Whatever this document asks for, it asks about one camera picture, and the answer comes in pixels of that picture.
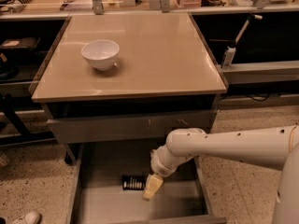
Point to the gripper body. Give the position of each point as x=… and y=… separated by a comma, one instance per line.
x=161, y=168

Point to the grey drawer cabinet with counter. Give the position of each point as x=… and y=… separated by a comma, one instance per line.
x=163, y=66

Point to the dark case on shelf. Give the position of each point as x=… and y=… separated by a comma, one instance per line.
x=20, y=43

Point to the open grey middle drawer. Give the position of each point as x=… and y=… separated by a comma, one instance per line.
x=100, y=198

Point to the white ceramic bowl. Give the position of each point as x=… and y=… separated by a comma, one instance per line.
x=101, y=54

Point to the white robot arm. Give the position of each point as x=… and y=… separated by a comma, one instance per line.
x=276, y=148

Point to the grey top drawer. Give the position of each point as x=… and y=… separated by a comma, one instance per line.
x=128, y=127

